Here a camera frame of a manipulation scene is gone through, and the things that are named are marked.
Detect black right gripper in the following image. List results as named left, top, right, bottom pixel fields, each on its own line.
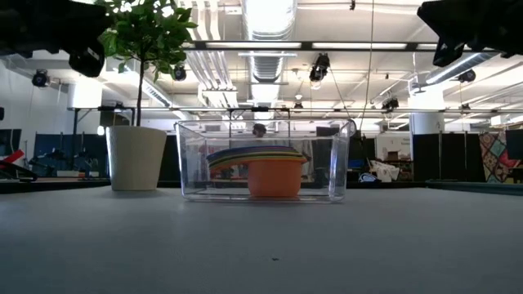
left=416, top=0, right=523, bottom=69

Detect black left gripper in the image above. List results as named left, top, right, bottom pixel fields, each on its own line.
left=0, top=0, right=114, bottom=78

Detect teal measuring cup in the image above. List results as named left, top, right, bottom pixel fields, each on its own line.
left=208, top=149, right=304, bottom=167

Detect clear plastic basket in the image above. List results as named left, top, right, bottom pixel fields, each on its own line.
left=175, top=118, right=356, bottom=204

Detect green leafy plant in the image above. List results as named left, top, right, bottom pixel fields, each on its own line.
left=96, top=0, right=199, bottom=127

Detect white round column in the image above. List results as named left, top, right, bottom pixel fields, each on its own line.
left=409, top=87, right=445, bottom=136

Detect blue partition panel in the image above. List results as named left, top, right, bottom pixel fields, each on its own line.
left=32, top=132, right=110, bottom=177

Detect black partition panels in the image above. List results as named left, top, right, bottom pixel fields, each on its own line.
left=411, top=131, right=482, bottom=180

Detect cream plant pot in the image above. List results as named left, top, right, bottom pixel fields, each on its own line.
left=105, top=125, right=168, bottom=192

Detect colourful patchwork quilt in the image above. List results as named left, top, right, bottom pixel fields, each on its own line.
left=478, top=130, right=523, bottom=183

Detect black monitor screen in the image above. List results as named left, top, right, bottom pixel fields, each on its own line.
left=505, top=128, right=523, bottom=161

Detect red background object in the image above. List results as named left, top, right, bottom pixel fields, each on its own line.
left=0, top=149, right=25, bottom=165

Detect white crumpled bag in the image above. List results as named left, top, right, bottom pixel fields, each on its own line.
left=367, top=159, right=404, bottom=183

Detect long grey horizontal rail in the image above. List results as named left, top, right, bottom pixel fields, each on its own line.
left=67, top=105, right=523, bottom=115

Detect silver ventilation duct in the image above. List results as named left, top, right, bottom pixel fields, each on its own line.
left=240, top=0, right=298, bottom=103

